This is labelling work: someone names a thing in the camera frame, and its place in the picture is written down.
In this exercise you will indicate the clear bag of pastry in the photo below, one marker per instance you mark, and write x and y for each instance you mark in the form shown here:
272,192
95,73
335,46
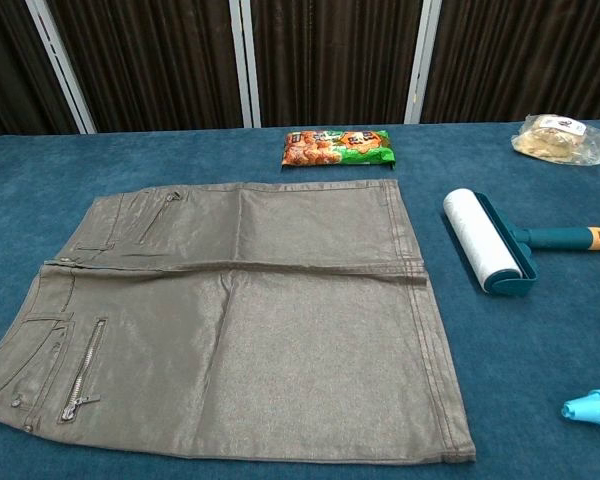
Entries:
550,140

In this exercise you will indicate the cyan yellow hand pump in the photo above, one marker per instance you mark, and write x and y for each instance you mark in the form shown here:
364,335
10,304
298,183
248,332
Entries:
592,407

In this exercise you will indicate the grey-brown zipper skirt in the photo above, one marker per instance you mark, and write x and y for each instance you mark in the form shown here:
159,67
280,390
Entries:
255,325

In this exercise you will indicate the dark folding screen panel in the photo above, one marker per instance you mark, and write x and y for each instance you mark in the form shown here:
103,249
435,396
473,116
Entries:
155,60
330,60
520,55
10,60

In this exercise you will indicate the teal table cover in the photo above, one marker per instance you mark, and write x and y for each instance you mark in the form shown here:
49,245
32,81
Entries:
505,375

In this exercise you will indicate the orange green snack bag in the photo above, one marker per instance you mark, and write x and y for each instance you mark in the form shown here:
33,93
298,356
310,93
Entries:
337,147

